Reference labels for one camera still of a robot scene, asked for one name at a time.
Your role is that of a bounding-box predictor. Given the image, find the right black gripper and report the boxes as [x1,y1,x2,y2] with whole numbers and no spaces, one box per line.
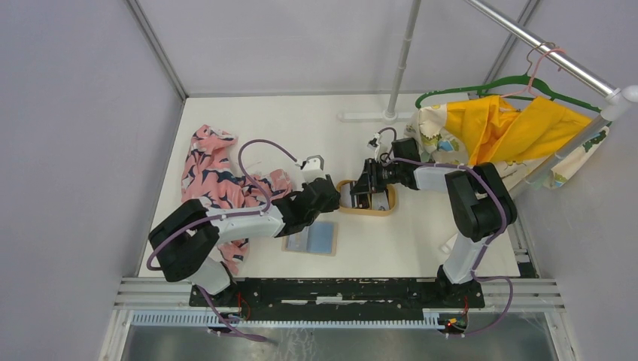
[351,158,403,195]

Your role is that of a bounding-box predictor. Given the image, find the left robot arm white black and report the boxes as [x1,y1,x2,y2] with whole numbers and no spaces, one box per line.
[147,176,340,307]

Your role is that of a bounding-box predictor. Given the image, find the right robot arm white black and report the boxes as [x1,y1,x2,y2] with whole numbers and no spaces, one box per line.
[349,138,518,307]

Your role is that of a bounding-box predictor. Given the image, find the oval wooden card tray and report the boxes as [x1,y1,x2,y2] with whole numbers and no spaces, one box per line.
[336,180,398,217]

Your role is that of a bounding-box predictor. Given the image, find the white rack pole with base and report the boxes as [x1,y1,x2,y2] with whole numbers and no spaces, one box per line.
[336,0,422,125]

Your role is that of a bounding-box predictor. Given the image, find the pink patterned garment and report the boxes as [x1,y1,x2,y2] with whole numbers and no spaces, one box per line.
[180,124,293,276]

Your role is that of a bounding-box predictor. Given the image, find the yellow dinosaur print garment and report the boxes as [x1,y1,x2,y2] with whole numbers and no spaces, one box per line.
[404,96,592,190]

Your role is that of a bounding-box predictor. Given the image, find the pink clothes hanger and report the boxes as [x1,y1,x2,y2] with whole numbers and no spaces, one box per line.
[501,47,566,98]

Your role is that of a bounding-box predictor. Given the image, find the green clothes hanger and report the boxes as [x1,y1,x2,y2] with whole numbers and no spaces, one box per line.
[415,74,601,114]

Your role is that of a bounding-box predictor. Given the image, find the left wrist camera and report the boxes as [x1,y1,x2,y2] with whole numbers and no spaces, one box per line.
[300,155,326,184]

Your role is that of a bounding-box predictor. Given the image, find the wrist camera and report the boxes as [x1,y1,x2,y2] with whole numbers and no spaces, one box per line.
[368,132,382,151]
[300,155,326,184]

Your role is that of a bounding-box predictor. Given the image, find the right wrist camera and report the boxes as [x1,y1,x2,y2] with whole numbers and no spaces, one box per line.
[368,132,382,151]

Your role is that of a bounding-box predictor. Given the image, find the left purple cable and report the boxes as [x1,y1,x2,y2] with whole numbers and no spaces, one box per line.
[146,139,300,344]

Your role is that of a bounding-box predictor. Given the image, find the purple cable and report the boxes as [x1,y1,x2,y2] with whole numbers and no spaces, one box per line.
[146,139,300,344]
[376,126,515,338]

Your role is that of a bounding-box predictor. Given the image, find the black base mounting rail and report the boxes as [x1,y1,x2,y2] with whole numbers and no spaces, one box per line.
[211,278,485,321]

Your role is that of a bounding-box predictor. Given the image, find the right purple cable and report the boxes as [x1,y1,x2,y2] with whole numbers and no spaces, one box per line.
[376,126,515,338]

